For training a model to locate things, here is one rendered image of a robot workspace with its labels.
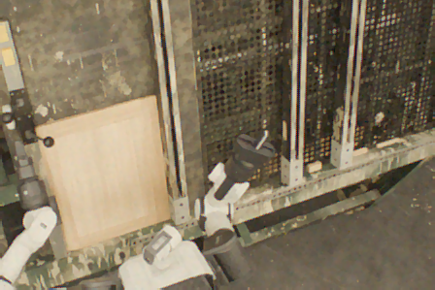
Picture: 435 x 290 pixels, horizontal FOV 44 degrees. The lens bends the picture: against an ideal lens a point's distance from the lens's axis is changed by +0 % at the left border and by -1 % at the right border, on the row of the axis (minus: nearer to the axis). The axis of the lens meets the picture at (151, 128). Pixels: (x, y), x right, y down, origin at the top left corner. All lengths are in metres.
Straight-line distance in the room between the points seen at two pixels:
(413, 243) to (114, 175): 2.14
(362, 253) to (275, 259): 0.53
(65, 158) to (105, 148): 0.15
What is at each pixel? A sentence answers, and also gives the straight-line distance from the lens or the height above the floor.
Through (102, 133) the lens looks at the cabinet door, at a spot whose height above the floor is 1.29.
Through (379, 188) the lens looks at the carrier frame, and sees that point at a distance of 3.50.
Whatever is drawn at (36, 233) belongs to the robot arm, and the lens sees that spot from 1.66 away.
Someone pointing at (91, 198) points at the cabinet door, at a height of 1.07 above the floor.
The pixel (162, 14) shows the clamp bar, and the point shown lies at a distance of 1.76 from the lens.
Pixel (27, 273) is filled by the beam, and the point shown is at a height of 0.90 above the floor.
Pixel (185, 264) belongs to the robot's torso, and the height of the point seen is 1.35.
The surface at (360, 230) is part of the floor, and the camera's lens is 3.49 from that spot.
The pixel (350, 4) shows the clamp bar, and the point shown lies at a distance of 2.16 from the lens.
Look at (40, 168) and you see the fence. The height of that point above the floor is 1.26.
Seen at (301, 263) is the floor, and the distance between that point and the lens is 3.27.
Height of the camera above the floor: 2.96
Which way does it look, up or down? 60 degrees down
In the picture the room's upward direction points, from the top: 10 degrees clockwise
